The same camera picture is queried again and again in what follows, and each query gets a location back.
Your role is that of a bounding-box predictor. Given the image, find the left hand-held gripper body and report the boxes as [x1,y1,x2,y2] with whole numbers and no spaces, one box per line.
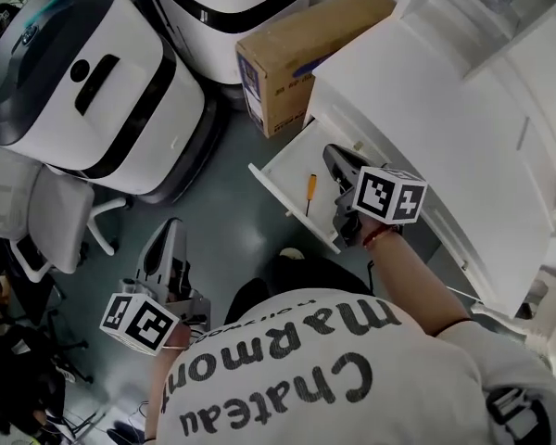
[99,257,212,357]

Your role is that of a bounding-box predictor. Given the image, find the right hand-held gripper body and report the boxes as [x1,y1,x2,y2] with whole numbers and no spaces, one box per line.
[331,165,429,250]

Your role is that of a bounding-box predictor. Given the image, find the orange handle screwdriver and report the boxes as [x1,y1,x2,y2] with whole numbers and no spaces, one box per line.
[303,172,320,218]

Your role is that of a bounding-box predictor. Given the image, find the white drawer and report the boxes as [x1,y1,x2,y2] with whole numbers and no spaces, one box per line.
[247,117,391,255]

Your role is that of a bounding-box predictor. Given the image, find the person's right forearm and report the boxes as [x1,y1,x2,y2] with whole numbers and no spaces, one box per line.
[361,222,474,338]

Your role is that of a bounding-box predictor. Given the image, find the person's left forearm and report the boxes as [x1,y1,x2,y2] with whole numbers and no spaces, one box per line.
[146,325,192,442]

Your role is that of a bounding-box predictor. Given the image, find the white cabinet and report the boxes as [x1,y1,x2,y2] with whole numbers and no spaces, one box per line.
[308,15,556,320]

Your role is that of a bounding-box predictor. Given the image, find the grey office chair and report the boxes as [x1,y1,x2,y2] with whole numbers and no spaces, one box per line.
[0,146,136,287]

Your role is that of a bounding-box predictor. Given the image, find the person's black trousers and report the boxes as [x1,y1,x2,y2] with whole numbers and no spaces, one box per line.
[223,253,375,324]

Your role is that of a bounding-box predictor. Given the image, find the brown cardboard box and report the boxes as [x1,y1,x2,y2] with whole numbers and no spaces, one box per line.
[234,0,398,140]

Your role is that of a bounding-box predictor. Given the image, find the black office chair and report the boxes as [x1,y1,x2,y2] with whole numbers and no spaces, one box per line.
[0,324,95,445]

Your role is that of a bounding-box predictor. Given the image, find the large white and black machine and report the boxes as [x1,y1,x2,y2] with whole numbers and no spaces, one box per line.
[0,0,227,206]

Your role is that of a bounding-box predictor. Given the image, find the white machine with black band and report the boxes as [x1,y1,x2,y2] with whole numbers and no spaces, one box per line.
[136,0,314,110]

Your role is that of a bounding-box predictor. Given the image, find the white printed shirt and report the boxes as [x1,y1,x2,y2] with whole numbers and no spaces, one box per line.
[155,287,556,445]

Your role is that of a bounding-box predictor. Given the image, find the white shelf unit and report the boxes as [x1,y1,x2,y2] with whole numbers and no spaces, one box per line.
[392,0,556,81]

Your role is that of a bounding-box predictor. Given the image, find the red bracelet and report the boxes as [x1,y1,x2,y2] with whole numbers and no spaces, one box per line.
[362,224,400,250]

